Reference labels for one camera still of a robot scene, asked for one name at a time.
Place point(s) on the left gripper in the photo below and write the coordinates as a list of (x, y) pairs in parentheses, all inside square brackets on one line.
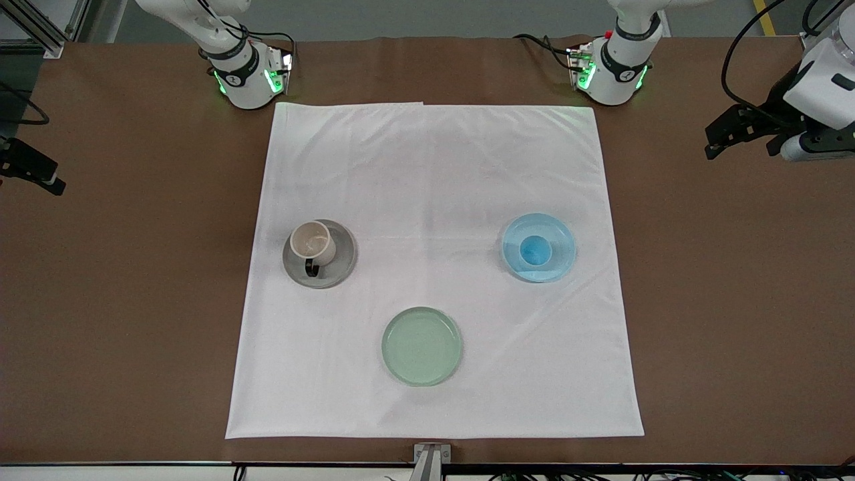
[(773, 107)]

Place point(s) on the light blue cup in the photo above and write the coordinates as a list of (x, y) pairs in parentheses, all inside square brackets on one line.
[(536, 250)]

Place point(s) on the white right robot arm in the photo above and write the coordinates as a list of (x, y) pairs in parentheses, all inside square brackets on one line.
[(244, 83)]

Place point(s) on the light blue round plate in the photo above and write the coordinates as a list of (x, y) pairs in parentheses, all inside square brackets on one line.
[(561, 257)]

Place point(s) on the gray round plate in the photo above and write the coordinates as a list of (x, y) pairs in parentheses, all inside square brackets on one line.
[(344, 257)]

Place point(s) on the pale green round plate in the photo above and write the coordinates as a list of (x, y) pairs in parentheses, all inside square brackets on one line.
[(421, 346)]

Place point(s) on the metal base connector box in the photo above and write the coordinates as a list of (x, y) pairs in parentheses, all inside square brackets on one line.
[(284, 67), (576, 63)]

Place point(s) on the brown table cover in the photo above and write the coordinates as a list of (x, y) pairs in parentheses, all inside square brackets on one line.
[(100, 367)]

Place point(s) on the white square cloth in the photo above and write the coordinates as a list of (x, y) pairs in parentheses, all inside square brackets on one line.
[(427, 167)]

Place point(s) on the aluminium frame profile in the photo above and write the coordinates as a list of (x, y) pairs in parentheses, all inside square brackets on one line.
[(40, 37), (811, 37)]

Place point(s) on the black table edge rail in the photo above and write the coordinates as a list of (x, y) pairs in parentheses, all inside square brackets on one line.
[(200, 464)]

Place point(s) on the aluminium table edge bracket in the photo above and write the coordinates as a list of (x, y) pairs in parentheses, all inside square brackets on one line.
[(432, 457)]

